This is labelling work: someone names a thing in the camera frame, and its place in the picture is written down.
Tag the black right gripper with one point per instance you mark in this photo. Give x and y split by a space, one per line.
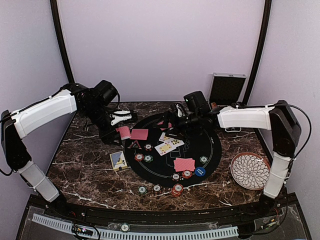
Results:
171 119

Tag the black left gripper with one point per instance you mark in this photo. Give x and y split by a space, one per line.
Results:
107 135

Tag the red-backed card seat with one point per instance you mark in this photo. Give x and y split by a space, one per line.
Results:
139 134
163 126

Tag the red-backed playing card deck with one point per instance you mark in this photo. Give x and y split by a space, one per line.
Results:
125 132

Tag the face-up community card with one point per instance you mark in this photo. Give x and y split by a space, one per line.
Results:
175 142
164 138
164 148

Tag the black chip seat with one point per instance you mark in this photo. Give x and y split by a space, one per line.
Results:
148 147

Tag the green chip seat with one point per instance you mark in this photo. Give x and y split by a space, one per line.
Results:
148 158
203 159

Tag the red-backed card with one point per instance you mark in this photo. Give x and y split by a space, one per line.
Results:
186 165
180 161

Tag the black 100 poker chip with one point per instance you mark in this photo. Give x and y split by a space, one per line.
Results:
175 177

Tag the green poker chip stack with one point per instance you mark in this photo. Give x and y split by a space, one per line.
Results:
142 190

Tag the red poker chip stack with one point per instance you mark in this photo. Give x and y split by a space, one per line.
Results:
177 190

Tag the black poker chip stack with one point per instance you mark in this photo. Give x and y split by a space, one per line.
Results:
157 188

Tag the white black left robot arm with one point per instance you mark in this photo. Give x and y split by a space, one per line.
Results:
72 97

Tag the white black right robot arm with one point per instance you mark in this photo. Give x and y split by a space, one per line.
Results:
277 118

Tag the yellow blue card box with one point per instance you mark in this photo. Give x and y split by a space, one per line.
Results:
118 161

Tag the red triangular all-in marker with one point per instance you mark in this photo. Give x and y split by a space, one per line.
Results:
135 145

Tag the round black poker mat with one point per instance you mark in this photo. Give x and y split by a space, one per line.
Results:
201 145

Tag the blue round blind button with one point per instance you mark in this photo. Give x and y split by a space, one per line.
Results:
200 171

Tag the aluminium poker chip case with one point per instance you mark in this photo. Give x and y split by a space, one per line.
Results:
225 89

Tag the floral patterned ceramic plate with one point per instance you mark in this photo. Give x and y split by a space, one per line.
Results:
250 170

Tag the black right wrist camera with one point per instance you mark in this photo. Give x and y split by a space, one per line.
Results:
197 103

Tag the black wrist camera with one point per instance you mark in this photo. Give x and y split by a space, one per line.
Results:
197 103
106 92

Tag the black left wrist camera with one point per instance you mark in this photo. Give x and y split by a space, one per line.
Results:
106 92

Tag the green chip on rail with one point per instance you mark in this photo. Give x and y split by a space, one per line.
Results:
125 227

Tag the white slotted cable duct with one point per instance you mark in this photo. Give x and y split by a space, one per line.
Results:
98 233

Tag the black front rail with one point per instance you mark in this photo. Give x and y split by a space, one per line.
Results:
287 209

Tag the black left frame post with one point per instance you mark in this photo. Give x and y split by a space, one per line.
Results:
61 43

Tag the black frame post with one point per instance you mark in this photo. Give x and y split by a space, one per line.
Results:
259 50
61 43

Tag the black right frame post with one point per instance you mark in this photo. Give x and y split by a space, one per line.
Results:
259 50

